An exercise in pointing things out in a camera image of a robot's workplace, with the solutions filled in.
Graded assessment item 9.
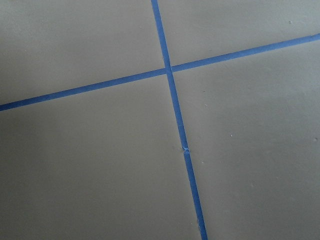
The crossing blue tape line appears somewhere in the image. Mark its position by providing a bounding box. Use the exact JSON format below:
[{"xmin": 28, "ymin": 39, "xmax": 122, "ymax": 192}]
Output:
[{"xmin": 0, "ymin": 33, "xmax": 320, "ymax": 111}]

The long blue tape line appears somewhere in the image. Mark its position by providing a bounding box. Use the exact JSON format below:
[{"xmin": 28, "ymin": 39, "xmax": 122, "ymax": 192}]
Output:
[{"xmin": 151, "ymin": 0, "xmax": 208, "ymax": 240}]

